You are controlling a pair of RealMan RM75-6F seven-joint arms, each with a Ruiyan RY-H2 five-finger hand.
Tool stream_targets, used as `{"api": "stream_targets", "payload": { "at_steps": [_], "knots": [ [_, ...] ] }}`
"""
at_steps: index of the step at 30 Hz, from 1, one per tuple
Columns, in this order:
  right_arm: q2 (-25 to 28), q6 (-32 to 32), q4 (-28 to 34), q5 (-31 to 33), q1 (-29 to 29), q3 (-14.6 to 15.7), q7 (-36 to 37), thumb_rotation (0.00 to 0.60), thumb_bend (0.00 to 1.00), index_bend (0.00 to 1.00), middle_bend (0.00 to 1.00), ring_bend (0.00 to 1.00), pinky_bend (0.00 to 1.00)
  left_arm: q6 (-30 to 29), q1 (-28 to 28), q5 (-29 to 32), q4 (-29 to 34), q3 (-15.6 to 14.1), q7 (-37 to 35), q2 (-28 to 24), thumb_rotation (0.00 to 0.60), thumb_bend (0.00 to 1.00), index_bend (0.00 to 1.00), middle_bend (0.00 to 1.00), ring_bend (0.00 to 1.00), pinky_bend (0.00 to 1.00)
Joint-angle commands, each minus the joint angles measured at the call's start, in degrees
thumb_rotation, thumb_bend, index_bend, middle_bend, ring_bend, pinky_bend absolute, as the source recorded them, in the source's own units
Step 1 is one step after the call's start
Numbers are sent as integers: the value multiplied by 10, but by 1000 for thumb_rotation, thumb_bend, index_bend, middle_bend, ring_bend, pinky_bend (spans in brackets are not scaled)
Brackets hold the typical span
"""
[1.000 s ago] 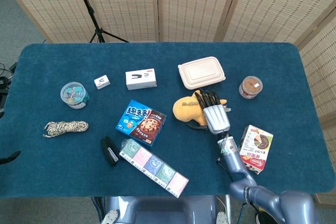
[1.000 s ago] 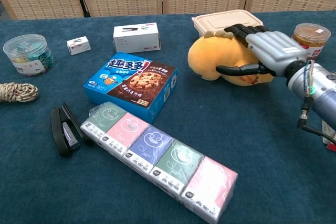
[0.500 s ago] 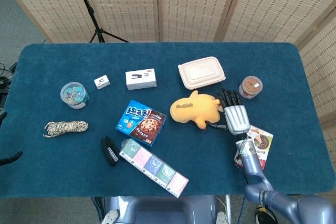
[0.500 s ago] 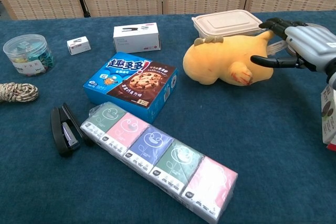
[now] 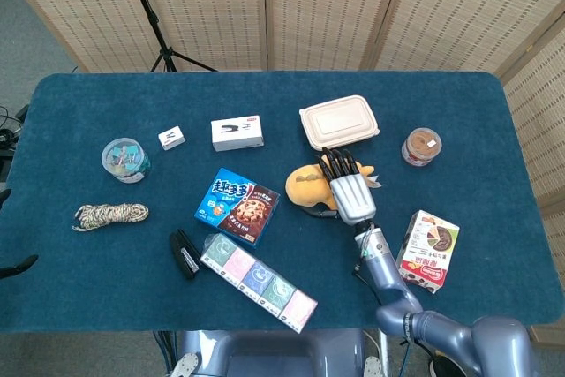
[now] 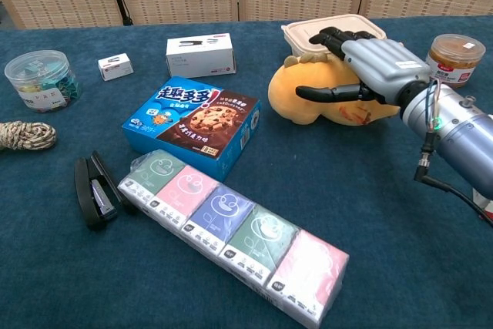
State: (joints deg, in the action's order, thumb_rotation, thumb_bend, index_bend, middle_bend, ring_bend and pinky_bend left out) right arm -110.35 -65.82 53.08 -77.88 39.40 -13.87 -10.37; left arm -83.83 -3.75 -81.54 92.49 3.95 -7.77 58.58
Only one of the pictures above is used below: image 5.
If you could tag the blue table cloth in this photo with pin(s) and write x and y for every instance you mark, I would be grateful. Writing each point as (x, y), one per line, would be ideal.
(273, 85)

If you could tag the white stapler box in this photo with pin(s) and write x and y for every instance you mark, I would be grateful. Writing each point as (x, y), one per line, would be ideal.
(237, 132)

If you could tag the black tripod stand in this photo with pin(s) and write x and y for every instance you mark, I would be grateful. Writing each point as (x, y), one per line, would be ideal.
(152, 19)

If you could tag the beige lidded food container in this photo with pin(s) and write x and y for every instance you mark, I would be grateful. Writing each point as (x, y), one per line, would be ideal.
(339, 122)

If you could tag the blue cookie box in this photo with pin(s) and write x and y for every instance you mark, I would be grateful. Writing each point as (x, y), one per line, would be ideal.
(237, 207)

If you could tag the black shoe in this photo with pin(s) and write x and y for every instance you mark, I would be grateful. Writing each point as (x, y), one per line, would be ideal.
(441, 368)

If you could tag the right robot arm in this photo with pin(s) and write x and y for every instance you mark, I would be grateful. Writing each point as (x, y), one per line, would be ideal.
(415, 306)

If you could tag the bamboo folding screen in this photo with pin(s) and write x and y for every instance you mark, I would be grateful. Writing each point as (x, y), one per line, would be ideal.
(309, 6)

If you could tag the yellow plush toy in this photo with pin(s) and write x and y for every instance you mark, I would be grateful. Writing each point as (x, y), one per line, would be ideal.
(309, 187)

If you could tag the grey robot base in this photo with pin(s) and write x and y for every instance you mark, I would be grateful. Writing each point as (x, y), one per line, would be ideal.
(273, 352)

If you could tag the clear tub of binder clips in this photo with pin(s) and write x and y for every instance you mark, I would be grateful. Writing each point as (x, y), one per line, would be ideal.
(125, 160)

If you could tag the white red snack carton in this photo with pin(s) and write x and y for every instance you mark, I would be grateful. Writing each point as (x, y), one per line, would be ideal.
(427, 251)

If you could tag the black stapler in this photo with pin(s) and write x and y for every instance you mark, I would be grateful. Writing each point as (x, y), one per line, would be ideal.
(184, 258)

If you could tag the small white staples box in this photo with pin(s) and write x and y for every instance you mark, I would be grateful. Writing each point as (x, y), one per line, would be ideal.
(171, 137)

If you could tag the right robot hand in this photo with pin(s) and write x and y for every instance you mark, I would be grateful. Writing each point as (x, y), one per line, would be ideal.
(351, 196)

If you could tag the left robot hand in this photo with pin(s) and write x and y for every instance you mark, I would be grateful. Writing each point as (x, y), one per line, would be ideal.
(13, 266)

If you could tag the pastel tissue pack row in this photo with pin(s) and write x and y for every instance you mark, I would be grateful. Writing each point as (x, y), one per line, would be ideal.
(259, 282)

